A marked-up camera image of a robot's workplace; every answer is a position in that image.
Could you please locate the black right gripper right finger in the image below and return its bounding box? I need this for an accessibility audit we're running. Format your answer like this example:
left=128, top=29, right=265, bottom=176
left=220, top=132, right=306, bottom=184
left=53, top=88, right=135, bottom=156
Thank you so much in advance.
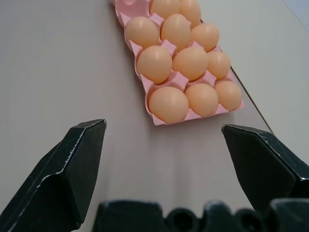
left=221, top=124, right=309, bottom=213

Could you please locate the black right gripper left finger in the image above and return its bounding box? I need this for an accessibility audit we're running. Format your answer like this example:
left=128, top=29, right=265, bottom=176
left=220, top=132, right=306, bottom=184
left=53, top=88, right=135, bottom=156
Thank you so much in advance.
left=0, top=118, right=107, bottom=232

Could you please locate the tan egg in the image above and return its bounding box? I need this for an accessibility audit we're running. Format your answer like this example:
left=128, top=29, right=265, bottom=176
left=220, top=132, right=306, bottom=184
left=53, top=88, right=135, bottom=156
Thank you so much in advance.
left=190, top=22, right=220, bottom=52
left=207, top=51, right=231, bottom=81
left=185, top=83, right=219, bottom=116
left=160, top=14, right=192, bottom=52
left=126, top=16, right=160, bottom=49
left=148, top=86, right=189, bottom=123
left=136, top=45, right=173, bottom=85
left=149, top=0, right=181, bottom=20
left=213, top=80, right=242, bottom=110
left=179, top=0, right=202, bottom=29
left=172, top=46, right=210, bottom=82

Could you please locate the pink egg tray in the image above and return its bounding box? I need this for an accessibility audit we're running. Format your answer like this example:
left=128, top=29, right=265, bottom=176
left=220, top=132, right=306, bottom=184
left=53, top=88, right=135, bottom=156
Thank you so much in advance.
left=111, top=0, right=246, bottom=126

